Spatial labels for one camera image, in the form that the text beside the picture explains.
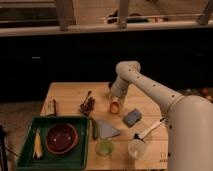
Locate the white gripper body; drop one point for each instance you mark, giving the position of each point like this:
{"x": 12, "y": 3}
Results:
{"x": 116, "y": 100}

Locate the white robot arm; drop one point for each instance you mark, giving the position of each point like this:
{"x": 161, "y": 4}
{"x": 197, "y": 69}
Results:
{"x": 190, "y": 119}

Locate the blue sponge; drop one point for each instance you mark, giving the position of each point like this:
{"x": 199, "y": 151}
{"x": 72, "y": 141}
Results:
{"x": 132, "y": 117}

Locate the green cucumber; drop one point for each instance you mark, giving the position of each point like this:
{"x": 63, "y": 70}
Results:
{"x": 95, "y": 130}

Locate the dark brown spoon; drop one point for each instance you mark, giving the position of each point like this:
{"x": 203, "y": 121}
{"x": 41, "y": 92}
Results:
{"x": 87, "y": 96}

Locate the grey triangular cloth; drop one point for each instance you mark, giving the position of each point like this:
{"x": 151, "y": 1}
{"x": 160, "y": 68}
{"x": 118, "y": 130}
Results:
{"x": 106, "y": 129}

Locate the wooden folding table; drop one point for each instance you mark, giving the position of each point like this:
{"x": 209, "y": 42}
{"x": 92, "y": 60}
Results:
{"x": 70, "y": 95}

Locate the green plastic cup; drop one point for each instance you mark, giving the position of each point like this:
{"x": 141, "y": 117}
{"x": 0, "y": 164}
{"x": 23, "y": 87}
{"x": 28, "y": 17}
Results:
{"x": 104, "y": 147}

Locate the white cup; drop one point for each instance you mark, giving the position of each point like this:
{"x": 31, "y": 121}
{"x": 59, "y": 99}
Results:
{"x": 136, "y": 148}

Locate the dark stick utensil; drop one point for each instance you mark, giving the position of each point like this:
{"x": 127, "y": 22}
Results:
{"x": 54, "y": 107}

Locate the dark red bowl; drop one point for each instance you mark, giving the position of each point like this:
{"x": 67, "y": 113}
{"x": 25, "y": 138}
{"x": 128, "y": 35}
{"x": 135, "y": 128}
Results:
{"x": 61, "y": 138}

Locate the green plastic tray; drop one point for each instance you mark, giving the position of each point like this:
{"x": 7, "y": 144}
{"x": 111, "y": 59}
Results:
{"x": 74, "y": 160}

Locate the yellow corn cob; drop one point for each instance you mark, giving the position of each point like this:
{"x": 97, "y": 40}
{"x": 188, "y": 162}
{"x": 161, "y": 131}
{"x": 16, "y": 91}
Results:
{"x": 38, "y": 151}

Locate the black stand at left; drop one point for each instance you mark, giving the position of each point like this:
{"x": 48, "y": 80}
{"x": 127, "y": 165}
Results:
{"x": 3, "y": 157}

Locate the white handled brush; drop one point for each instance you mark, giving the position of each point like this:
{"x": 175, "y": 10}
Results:
{"x": 147, "y": 131}

